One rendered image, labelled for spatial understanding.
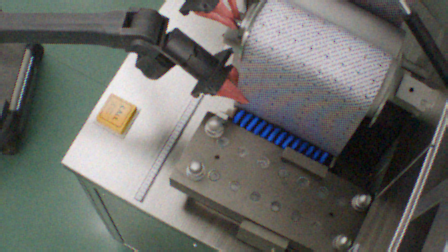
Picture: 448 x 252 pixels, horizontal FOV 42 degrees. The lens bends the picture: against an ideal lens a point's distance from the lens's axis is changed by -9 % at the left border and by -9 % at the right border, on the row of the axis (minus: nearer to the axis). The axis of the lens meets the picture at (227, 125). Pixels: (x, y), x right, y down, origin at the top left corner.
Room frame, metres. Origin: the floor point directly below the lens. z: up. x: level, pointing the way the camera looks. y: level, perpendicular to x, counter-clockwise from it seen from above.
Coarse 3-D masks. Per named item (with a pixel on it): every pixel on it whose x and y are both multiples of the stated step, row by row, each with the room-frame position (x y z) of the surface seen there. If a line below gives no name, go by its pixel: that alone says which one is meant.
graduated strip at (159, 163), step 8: (248, 8) 0.83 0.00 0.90; (224, 48) 0.71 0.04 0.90; (232, 48) 0.71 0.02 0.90; (200, 96) 0.58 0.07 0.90; (192, 104) 0.56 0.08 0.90; (184, 112) 0.53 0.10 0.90; (192, 112) 0.54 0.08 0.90; (184, 120) 0.52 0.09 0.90; (176, 128) 0.49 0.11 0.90; (184, 128) 0.50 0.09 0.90; (176, 136) 0.48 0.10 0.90; (168, 144) 0.45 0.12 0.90; (160, 152) 0.43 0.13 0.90; (168, 152) 0.44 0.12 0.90; (160, 160) 0.42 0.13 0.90; (152, 168) 0.39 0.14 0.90; (160, 168) 0.40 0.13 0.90; (152, 176) 0.38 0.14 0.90; (144, 184) 0.36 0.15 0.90; (152, 184) 0.36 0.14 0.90; (144, 192) 0.34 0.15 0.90
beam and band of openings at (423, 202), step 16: (432, 160) 0.29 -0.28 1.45; (432, 176) 0.27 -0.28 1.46; (416, 192) 0.25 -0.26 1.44; (432, 192) 0.23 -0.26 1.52; (416, 208) 0.22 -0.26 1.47; (432, 208) 0.20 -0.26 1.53; (416, 224) 0.20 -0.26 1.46; (432, 224) 0.17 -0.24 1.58; (400, 240) 0.18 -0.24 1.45; (416, 240) 0.18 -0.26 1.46; (432, 240) 0.15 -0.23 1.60
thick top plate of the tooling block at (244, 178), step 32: (224, 128) 0.46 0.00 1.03; (224, 160) 0.40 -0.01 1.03; (256, 160) 0.41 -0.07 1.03; (192, 192) 0.33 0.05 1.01; (224, 192) 0.33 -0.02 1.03; (256, 192) 0.34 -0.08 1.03; (288, 192) 0.35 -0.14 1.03; (320, 192) 0.36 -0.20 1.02; (352, 192) 0.37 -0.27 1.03; (288, 224) 0.29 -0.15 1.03; (320, 224) 0.30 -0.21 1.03; (352, 224) 0.30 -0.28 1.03
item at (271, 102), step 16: (240, 80) 0.51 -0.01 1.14; (256, 80) 0.51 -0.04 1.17; (256, 96) 0.50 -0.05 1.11; (272, 96) 0.49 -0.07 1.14; (288, 96) 0.48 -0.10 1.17; (256, 112) 0.50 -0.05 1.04; (272, 112) 0.49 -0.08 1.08; (288, 112) 0.48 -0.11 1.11; (304, 112) 0.47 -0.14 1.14; (320, 112) 0.46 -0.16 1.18; (288, 128) 0.48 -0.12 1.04; (304, 128) 0.47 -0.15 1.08; (320, 128) 0.46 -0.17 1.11; (336, 128) 0.45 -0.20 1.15; (352, 128) 0.44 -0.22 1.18; (320, 144) 0.45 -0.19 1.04; (336, 144) 0.45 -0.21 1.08
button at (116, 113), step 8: (112, 96) 0.53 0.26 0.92; (104, 104) 0.51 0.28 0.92; (112, 104) 0.52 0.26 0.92; (120, 104) 0.52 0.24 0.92; (128, 104) 0.52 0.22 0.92; (104, 112) 0.49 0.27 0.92; (112, 112) 0.50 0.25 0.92; (120, 112) 0.50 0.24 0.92; (128, 112) 0.50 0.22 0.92; (104, 120) 0.48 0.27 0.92; (112, 120) 0.48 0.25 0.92; (120, 120) 0.48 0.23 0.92; (128, 120) 0.49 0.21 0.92; (112, 128) 0.46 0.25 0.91; (120, 128) 0.46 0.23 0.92
